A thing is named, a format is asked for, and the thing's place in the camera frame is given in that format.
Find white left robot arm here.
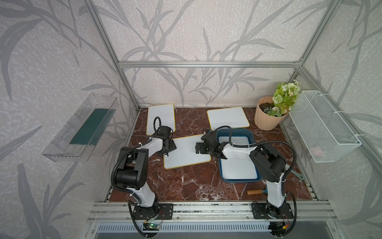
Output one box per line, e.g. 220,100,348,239
110,117,177,215

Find blue framed whiteboard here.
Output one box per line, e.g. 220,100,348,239
218,135,261,183

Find dark teal storage tray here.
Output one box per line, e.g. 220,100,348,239
215,128,264,183

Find clear plastic wall shelf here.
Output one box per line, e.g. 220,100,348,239
42,93,119,162

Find green white artificial flowers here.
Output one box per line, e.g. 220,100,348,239
263,80,301,117

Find right circuit board with wires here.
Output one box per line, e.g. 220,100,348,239
268,222,289,237

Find beige flower pot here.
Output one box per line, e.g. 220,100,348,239
254,96,288,131

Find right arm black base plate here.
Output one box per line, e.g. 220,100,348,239
251,202,294,220

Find yellow framed whiteboard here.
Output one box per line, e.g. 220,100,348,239
146,104,176,136
207,107,250,130
164,134,211,169

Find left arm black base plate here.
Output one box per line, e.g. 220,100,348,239
133,203,174,220

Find green circuit board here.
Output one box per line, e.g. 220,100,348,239
143,222,161,231

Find aluminium front rail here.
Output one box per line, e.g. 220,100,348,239
87,201,338,223

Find pink object in basket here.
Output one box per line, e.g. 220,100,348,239
310,146,326,158

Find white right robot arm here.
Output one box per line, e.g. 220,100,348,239
195,125,296,218

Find white wire mesh basket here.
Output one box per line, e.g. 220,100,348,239
289,90,362,163

